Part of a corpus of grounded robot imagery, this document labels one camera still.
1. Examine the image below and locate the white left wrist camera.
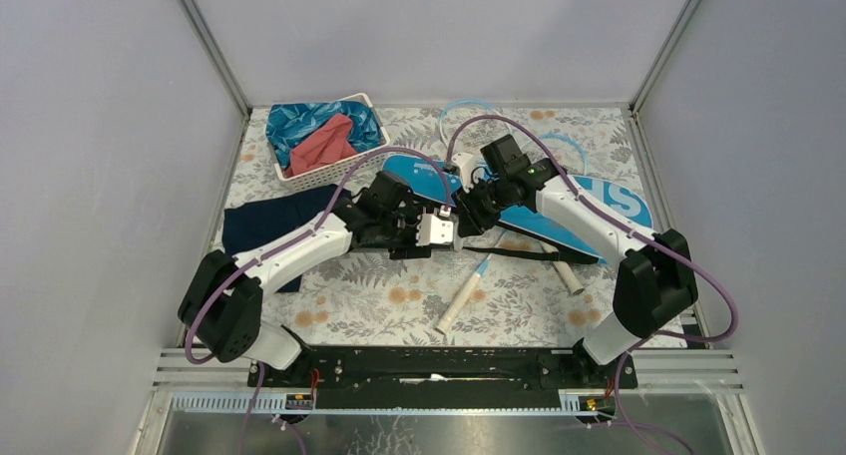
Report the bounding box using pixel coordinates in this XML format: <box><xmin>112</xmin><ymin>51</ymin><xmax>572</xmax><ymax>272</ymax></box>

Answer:
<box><xmin>415</xmin><ymin>214</ymin><xmax>454</xmax><ymax>246</ymax></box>

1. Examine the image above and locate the white perforated plastic basket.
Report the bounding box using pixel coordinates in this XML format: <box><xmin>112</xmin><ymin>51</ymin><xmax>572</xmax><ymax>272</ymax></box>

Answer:
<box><xmin>265</xmin><ymin>92</ymin><xmax>391</xmax><ymax>192</ymax></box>

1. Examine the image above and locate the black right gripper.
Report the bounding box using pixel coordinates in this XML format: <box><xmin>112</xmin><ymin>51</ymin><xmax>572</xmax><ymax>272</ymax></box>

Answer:
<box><xmin>450</xmin><ymin>177</ymin><xmax>510</xmax><ymax>239</ymax></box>

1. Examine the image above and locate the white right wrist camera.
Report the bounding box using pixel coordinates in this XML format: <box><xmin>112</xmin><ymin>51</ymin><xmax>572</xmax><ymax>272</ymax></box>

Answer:
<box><xmin>447</xmin><ymin>152</ymin><xmax>487</xmax><ymax>193</ymax></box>

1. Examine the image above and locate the floral patterned table mat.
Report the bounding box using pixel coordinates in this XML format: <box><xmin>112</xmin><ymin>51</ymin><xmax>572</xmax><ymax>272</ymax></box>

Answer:
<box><xmin>224</xmin><ymin>107</ymin><xmax>644</xmax><ymax>347</ymax></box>

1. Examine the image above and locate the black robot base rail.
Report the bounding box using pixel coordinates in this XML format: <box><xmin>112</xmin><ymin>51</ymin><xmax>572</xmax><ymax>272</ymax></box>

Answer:
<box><xmin>248</xmin><ymin>337</ymin><xmax>637</xmax><ymax>411</ymax></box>

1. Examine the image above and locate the salmon pink towel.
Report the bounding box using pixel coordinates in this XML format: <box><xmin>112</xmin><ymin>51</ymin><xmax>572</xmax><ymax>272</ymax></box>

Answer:
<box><xmin>284</xmin><ymin>114</ymin><xmax>358</xmax><ymax>177</ymax></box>

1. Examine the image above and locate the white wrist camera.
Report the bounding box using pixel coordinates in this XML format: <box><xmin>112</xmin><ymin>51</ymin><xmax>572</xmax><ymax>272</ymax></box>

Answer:
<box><xmin>415</xmin><ymin>214</ymin><xmax>454</xmax><ymax>246</ymax></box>
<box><xmin>447</xmin><ymin>152</ymin><xmax>487</xmax><ymax>193</ymax></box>

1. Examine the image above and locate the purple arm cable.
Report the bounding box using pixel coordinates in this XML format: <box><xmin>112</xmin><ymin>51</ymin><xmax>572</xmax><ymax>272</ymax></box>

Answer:
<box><xmin>184</xmin><ymin>148</ymin><xmax>455</xmax><ymax>366</ymax></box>
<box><xmin>446</xmin><ymin>115</ymin><xmax>739</xmax><ymax>345</ymax></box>

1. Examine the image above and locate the teal leaf-patterned cloth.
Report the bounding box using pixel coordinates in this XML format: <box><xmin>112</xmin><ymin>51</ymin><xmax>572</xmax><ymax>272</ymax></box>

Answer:
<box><xmin>265</xmin><ymin>100</ymin><xmax>381</xmax><ymax>169</ymax></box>

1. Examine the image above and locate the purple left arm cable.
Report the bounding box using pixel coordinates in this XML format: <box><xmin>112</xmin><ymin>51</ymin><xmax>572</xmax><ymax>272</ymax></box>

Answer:
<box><xmin>184</xmin><ymin>148</ymin><xmax>455</xmax><ymax>366</ymax></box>

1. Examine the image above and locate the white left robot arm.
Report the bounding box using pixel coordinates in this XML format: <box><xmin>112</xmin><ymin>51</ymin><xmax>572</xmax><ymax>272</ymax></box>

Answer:
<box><xmin>178</xmin><ymin>171</ymin><xmax>451</xmax><ymax>386</ymax></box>

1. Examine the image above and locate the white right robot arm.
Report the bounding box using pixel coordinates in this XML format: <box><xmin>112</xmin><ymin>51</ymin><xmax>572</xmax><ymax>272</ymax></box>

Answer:
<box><xmin>447</xmin><ymin>135</ymin><xmax>698</xmax><ymax>387</ymax></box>

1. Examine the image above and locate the blue racket cover bag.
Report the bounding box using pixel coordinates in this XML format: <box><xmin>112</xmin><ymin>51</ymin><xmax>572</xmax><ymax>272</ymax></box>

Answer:
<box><xmin>382</xmin><ymin>155</ymin><xmax>653</xmax><ymax>264</ymax></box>

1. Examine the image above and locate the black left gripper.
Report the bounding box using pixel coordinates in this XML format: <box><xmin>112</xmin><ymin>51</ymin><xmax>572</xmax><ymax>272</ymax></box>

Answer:
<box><xmin>378</xmin><ymin>204</ymin><xmax>435</xmax><ymax>262</ymax></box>

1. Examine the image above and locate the black shuttlecock tube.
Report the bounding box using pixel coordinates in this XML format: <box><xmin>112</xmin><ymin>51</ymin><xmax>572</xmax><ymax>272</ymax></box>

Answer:
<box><xmin>349</xmin><ymin>227</ymin><xmax>456</xmax><ymax>253</ymax></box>

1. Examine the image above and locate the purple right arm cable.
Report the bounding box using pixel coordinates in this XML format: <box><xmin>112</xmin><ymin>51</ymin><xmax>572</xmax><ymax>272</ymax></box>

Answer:
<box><xmin>446</xmin><ymin>115</ymin><xmax>739</xmax><ymax>345</ymax></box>

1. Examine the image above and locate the navy blue cloth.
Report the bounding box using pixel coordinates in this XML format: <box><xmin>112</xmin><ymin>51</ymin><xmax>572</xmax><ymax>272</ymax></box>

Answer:
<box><xmin>221</xmin><ymin>184</ymin><xmax>337</xmax><ymax>255</ymax></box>

